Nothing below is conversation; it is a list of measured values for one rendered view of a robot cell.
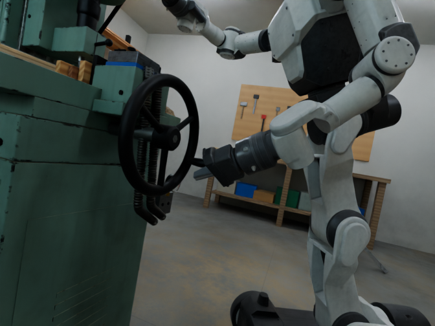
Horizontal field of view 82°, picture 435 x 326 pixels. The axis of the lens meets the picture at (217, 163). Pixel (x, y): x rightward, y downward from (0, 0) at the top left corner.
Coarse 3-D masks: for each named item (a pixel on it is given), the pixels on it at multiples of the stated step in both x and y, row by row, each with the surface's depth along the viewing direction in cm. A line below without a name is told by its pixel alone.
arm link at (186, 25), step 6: (192, 0) 94; (186, 6) 94; (192, 6) 94; (198, 6) 96; (180, 12) 94; (186, 12) 96; (192, 12) 96; (198, 12) 97; (180, 18) 100; (186, 18) 99; (192, 18) 100; (198, 18) 100; (204, 18) 101; (180, 24) 100; (186, 24) 99; (192, 24) 101; (186, 30) 103
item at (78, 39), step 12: (60, 36) 71; (72, 36) 69; (84, 36) 67; (96, 36) 70; (60, 48) 71; (72, 48) 69; (84, 48) 68; (96, 48) 71; (72, 60) 78; (84, 60) 72
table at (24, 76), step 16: (0, 64) 42; (16, 64) 45; (32, 64) 47; (0, 80) 43; (16, 80) 45; (32, 80) 47; (48, 80) 50; (64, 80) 53; (48, 96) 50; (64, 96) 53; (80, 96) 57; (96, 96) 60; (96, 112) 60; (112, 112) 57
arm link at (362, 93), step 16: (368, 64) 54; (352, 80) 61; (368, 80) 53; (384, 80) 52; (400, 80) 53; (336, 96) 54; (352, 96) 53; (368, 96) 53; (336, 112) 53; (352, 112) 53
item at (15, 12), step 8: (0, 0) 70; (8, 0) 69; (16, 0) 71; (0, 8) 70; (8, 8) 70; (16, 8) 71; (0, 16) 70; (8, 16) 70; (16, 16) 71; (0, 24) 70; (8, 24) 70; (16, 24) 72; (0, 32) 70; (8, 32) 70; (16, 32) 72; (0, 40) 70; (8, 40) 71; (16, 40) 72
